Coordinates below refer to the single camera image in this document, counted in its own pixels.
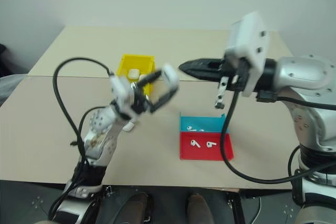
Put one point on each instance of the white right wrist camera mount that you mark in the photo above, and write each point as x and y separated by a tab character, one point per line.
249	37

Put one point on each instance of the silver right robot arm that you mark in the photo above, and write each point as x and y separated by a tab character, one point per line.
304	77

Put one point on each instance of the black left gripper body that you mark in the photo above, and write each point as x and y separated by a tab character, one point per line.
140	99

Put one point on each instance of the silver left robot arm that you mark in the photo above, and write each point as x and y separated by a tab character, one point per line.
102	140

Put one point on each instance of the red plastic tray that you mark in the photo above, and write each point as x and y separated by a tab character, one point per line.
194	154

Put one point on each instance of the dark brown rounded shape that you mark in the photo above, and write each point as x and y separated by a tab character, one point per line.
136	208
199	208

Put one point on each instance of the white earbud case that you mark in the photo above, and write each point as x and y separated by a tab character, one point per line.
133	73
170	75
128	127
142	76

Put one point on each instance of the dark grey background object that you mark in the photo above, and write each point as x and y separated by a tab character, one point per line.
5	58

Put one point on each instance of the yellow plastic bin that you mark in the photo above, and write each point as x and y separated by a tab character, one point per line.
123	65

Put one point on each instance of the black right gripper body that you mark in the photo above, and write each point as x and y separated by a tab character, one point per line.
236	77

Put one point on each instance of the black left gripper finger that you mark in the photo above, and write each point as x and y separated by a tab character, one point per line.
164	100
151	78

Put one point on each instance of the blue plastic tray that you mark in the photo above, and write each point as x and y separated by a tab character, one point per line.
207	123

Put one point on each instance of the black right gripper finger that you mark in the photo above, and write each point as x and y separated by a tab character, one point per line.
207	74
202	64

